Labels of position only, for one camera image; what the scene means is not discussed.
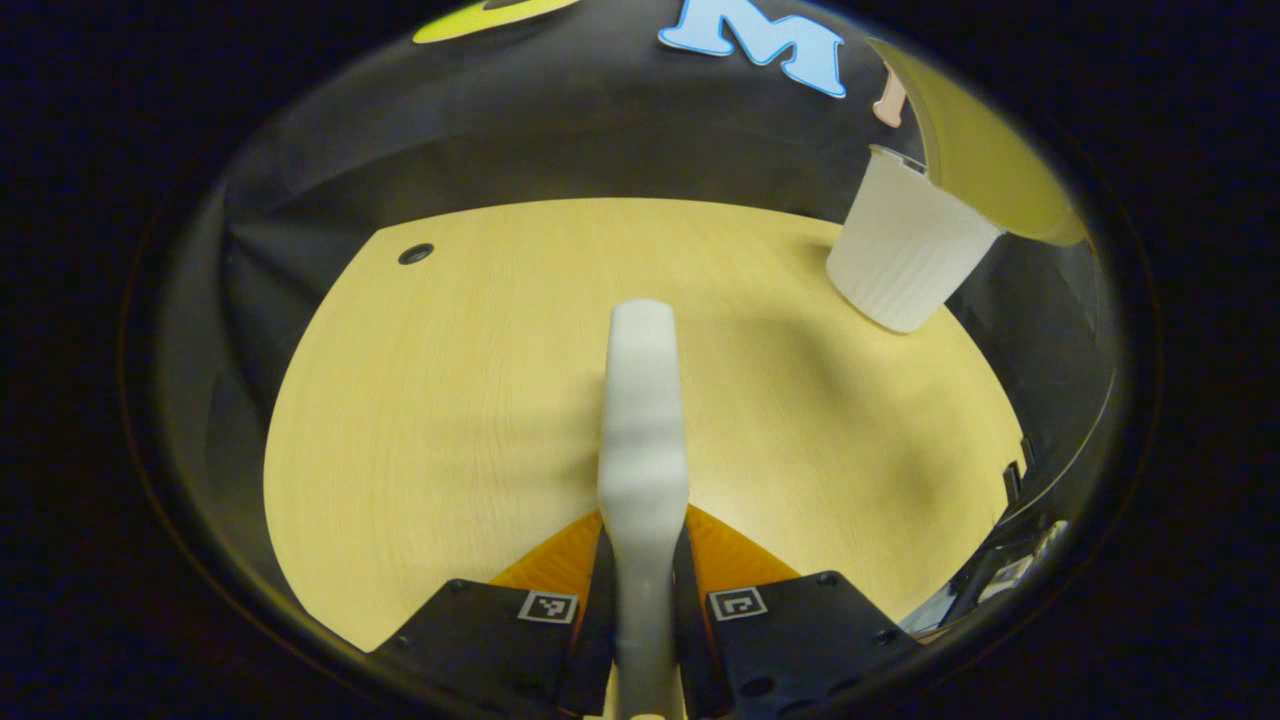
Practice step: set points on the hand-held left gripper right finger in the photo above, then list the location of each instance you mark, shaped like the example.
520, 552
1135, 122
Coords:
692, 640

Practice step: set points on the wooden desktop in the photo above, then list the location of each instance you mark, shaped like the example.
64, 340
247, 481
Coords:
450, 400

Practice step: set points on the small white dustpan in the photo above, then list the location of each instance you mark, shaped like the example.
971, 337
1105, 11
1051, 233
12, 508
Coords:
990, 160

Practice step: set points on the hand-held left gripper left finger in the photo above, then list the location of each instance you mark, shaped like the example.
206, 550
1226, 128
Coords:
595, 640

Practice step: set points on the small white broom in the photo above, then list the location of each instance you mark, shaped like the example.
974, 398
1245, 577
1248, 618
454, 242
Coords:
642, 420

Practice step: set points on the white ribbed garbage bin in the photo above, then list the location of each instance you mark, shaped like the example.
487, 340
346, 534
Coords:
900, 260

